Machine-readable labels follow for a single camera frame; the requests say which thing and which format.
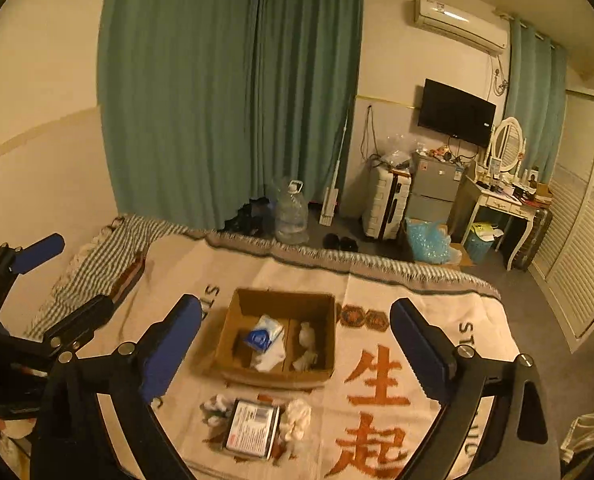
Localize white louvered wardrobe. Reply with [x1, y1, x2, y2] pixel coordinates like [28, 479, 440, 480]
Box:
[529, 89, 594, 352]

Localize white dressing table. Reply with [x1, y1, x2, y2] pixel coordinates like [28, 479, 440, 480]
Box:
[448, 176, 550, 271]

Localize black framed white packet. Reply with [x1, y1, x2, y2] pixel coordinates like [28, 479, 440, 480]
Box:
[222, 399, 281, 460]

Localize grey mini fridge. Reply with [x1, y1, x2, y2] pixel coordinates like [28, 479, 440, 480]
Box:
[404, 153, 463, 224]

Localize cream woven printed blanket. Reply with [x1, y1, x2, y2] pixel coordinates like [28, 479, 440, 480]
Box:
[74, 232, 518, 479]

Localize blue plastic bag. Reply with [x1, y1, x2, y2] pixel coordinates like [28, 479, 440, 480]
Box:
[405, 218, 462, 266]

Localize white air conditioner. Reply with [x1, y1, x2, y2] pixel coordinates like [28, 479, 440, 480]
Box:
[414, 0, 509, 54]

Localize white stick vacuum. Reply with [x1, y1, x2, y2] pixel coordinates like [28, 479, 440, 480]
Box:
[319, 114, 349, 226]

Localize blue waste bin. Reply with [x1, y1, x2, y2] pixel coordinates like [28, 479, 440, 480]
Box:
[464, 222, 503, 264]

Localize green curtain right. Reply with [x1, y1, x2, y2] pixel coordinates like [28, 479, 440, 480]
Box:
[504, 18, 567, 182]

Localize black slippers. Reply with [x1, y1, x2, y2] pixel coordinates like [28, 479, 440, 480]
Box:
[322, 233, 359, 252]

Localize white ribbed suitcase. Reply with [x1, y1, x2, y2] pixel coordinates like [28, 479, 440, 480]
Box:
[362, 166, 412, 240]

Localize white drawstring cloth pouch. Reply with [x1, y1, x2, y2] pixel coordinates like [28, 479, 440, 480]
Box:
[251, 339, 286, 373]

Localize blue white tissue pack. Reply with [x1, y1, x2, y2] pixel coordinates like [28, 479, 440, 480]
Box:
[245, 314, 284, 353]

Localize white lace cloth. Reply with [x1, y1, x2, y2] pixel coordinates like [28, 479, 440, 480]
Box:
[279, 399, 312, 442]

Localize checkered bed sheet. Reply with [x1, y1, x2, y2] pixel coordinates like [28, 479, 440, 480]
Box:
[24, 214, 190, 340]

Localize green curtain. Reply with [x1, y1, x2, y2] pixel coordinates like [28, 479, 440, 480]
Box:
[97, 0, 363, 229]
[504, 18, 567, 182]

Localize brown cardboard box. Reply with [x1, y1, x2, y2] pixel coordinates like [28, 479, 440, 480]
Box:
[216, 288, 336, 390]

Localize white oval vanity mirror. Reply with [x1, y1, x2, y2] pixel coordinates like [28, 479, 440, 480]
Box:
[488, 117, 526, 174]

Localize green curtain left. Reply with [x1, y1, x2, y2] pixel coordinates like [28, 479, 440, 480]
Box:
[97, 0, 363, 229]

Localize black wall television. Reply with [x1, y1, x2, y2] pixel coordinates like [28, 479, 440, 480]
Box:
[417, 79, 497, 148]

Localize large clear water bottle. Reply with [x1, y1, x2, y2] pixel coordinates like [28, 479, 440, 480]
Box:
[274, 178, 309, 245]

